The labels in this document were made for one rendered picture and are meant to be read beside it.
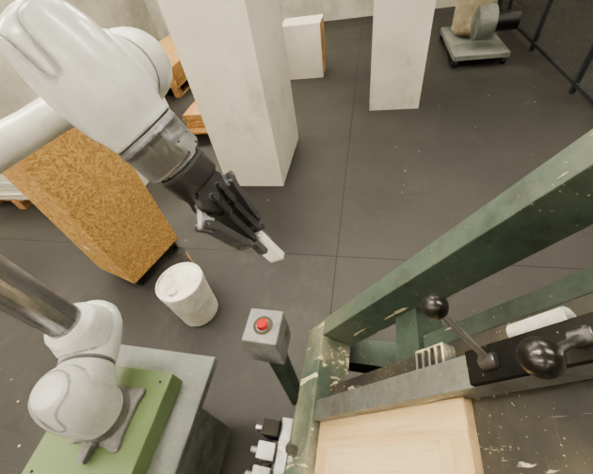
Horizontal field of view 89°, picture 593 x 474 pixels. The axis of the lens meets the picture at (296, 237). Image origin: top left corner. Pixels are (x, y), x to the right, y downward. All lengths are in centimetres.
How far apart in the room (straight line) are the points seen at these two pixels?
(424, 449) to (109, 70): 70
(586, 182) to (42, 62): 68
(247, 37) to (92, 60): 213
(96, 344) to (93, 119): 84
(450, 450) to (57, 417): 91
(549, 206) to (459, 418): 36
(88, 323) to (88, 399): 21
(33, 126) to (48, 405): 71
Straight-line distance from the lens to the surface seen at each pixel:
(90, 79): 41
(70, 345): 114
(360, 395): 79
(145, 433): 121
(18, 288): 101
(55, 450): 137
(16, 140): 62
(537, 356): 37
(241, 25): 250
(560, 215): 63
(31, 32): 43
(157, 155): 42
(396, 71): 407
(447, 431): 61
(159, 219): 259
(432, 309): 48
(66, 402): 107
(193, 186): 44
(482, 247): 66
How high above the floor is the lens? 186
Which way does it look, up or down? 47 degrees down
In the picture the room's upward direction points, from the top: 11 degrees counter-clockwise
